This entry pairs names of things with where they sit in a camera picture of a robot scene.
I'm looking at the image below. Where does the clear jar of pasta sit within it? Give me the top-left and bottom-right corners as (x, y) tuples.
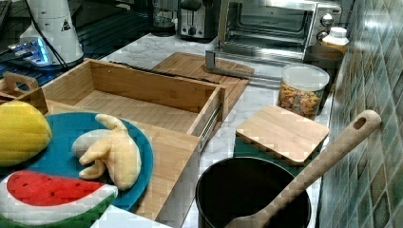
(277, 64), (330, 120)

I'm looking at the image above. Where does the white capped spice bottle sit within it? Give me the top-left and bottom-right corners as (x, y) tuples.
(322, 27), (349, 53)

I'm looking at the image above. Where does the wooden cutting board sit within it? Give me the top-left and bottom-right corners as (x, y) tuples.
(154, 52), (249, 114)

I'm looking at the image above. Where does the teal round plate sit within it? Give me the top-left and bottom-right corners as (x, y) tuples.
(1, 112), (154, 211)

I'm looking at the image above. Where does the bamboo drawer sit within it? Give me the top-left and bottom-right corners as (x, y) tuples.
(29, 59), (224, 137)

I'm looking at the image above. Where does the black silver toaster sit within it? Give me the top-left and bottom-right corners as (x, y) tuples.
(177, 0), (221, 43)

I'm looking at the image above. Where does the plush watermelon slice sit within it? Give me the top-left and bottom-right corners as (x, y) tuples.
(0, 170), (118, 228)

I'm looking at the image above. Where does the yellow plush corn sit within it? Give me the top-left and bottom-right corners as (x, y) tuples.
(0, 101), (52, 167)

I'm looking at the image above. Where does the silver toaster oven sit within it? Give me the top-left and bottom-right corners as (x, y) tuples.
(205, 0), (342, 78)

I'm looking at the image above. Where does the green box with bamboo lid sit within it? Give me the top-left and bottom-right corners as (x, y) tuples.
(234, 104), (329, 176)

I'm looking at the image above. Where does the black round pot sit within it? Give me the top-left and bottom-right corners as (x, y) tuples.
(196, 157), (294, 228)

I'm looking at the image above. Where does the small wooden handled rack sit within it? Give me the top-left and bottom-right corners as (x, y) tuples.
(0, 71), (39, 102)

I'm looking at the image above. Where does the glass coffee carafe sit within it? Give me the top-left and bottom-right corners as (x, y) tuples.
(151, 0), (176, 37)

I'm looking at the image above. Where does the plush banana bunch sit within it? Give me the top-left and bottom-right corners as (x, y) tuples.
(71, 114), (142, 191)

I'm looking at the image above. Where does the wooden spoon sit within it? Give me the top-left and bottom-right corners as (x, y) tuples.
(224, 109), (382, 228)

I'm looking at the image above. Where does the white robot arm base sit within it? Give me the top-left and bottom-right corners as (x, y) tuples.
(20, 0), (84, 67)

